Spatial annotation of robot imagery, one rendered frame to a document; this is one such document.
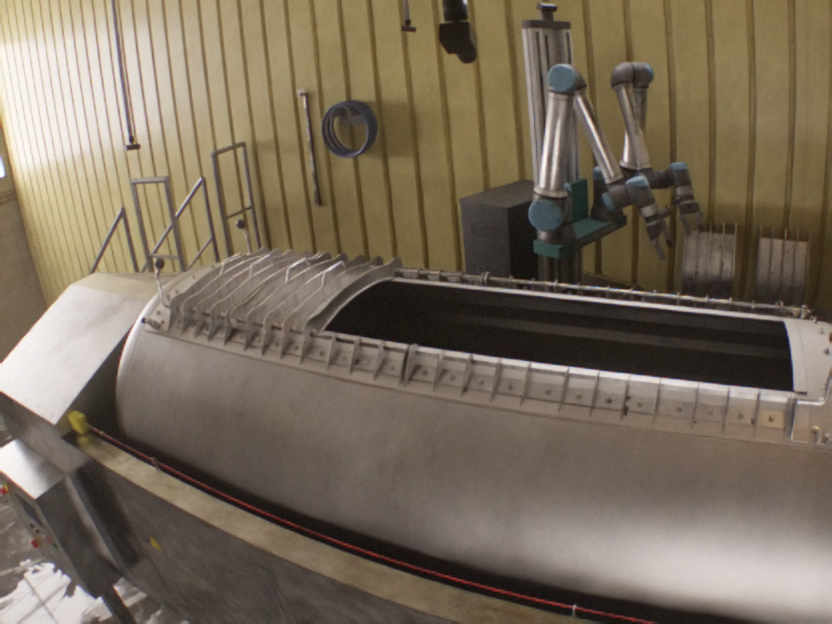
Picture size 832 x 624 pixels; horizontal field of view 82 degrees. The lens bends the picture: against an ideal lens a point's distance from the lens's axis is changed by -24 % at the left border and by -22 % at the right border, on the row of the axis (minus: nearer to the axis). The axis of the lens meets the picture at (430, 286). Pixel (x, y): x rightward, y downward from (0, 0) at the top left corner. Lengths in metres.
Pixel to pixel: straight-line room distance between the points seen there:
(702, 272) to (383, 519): 2.64
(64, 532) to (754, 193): 4.14
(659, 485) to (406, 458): 0.67
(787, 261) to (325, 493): 2.96
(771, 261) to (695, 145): 0.84
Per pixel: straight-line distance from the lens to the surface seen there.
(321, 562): 1.68
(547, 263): 3.07
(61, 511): 2.94
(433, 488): 1.58
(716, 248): 3.73
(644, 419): 1.48
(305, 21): 4.58
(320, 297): 2.01
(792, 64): 3.68
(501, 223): 3.04
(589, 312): 2.17
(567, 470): 1.47
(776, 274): 3.76
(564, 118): 2.52
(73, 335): 3.05
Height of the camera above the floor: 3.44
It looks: 22 degrees down
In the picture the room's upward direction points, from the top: 6 degrees counter-clockwise
